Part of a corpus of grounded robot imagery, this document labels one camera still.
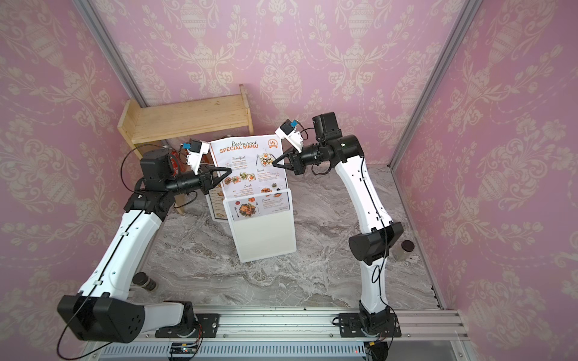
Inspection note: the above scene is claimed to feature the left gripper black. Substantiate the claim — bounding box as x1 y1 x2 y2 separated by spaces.
164 163 232 197

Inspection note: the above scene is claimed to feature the white acrylic menu rack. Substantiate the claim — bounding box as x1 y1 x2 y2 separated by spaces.
205 187 229 223

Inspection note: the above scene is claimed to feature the pink special menu sheet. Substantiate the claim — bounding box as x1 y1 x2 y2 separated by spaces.
210 135 290 221

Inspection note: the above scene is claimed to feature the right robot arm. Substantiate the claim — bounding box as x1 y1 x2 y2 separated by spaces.
273 112 404 338

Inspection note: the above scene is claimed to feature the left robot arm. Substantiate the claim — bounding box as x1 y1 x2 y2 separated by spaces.
57 140 232 347

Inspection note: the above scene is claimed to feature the wooden shelf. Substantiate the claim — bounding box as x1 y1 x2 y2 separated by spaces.
117 84 254 214

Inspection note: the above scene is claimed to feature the small jar with black lid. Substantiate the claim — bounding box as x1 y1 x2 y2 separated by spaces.
390 239 415 262

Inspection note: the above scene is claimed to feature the small circuit board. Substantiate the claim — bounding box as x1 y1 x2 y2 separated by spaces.
169 343 199 356

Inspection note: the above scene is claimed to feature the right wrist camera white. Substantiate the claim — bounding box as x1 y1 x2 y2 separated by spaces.
275 120 304 153

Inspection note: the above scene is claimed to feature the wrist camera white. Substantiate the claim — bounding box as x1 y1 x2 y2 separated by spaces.
182 138 209 174
275 120 304 153

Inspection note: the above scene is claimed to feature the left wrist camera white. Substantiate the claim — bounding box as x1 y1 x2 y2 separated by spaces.
182 138 209 174

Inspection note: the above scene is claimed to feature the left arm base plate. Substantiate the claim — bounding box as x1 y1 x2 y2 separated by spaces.
155 313 221 339

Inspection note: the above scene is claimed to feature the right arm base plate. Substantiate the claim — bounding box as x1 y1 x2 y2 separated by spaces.
332 311 402 338

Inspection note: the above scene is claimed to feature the aluminium rail frame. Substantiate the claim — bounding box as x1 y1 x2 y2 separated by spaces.
83 306 477 360

